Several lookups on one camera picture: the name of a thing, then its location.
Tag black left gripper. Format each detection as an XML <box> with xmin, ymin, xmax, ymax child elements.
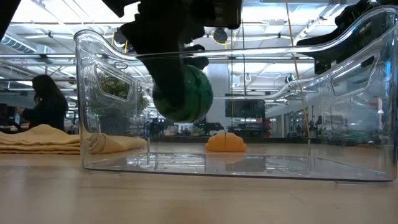
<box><xmin>102</xmin><ymin>0</ymin><xmax>215</xmax><ymax>116</ymax></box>

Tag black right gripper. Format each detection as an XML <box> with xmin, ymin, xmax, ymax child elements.
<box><xmin>296</xmin><ymin>0</ymin><xmax>398</xmax><ymax>75</ymax></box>

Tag green toy watermelon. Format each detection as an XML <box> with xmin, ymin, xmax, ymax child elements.
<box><xmin>152</xmin><ymin>64</ymin><xmax>215</xmax><ymax>123</ymax></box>

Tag orange toy fruit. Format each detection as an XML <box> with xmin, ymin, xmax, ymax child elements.
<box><xmin>204</xmin><ymin>133</ymin><xmax>248</xmax><ymax>153</ymax></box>

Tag clear plastic container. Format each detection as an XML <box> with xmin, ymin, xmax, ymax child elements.
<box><xmin>73</xmin><ymin>4</ymin><xmax>398</xmax><ymax>183</ymax></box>

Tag artificial plant white flowers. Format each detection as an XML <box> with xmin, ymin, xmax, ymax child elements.
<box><xmin>96</xmin><ymin>73</ymin><xmax>150</xmax><ymax>136</ymax></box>

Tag person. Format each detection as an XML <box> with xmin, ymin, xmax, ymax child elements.
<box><xmin>16</xmin><ymin>74</ymin><xmax>69</xmax><ymax>133</ymax></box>

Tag folded yellow towel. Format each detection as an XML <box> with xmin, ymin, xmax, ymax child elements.
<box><xmin>0</xmin><ymin>124</ymin><xmax>147</xmax><ymax>156</ymax></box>

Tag yellow hanging cable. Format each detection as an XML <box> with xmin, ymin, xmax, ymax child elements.
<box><xmin>285</xmin><ymin>0</ymin><xmax>312</xmax><ymax>139</ymax></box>

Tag black ceiling cable reel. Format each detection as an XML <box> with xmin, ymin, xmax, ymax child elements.
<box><xmin>113</xmin><ymin>29</ymin><xmax>129</xmax><ymax>52</ymax></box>

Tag black wall screen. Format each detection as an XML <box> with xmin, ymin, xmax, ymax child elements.
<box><xmin>233</xmin><ymin>99</ymin><xmax>267</xmax><ymax>118</ymax></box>

